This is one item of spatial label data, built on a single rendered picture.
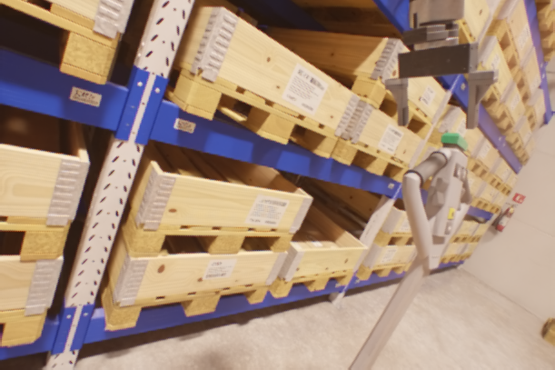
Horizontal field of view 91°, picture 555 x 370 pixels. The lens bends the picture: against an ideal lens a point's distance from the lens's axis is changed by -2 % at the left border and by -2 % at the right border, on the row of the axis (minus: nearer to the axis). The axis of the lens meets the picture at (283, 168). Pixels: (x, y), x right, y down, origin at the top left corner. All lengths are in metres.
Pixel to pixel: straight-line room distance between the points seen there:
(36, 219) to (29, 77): 0.39
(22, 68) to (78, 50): 0.15
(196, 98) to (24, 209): 0.57
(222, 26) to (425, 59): 0.62
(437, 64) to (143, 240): 1.03
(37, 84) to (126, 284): 0.72
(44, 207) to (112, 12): 0.56
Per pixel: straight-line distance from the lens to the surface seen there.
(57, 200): 1.02
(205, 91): 0.99
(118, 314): 1.35
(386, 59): 1.60
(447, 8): 0.60
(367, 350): 0.87
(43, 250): 1.12
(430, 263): 0.75
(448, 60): 0.61
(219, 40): 0.98
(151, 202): 1.06
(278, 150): 1.30
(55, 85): 0.98
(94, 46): 0.90
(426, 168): 0.61
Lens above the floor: 1.31
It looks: 11 degrees down
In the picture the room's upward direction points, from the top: 24 degrees clockwise
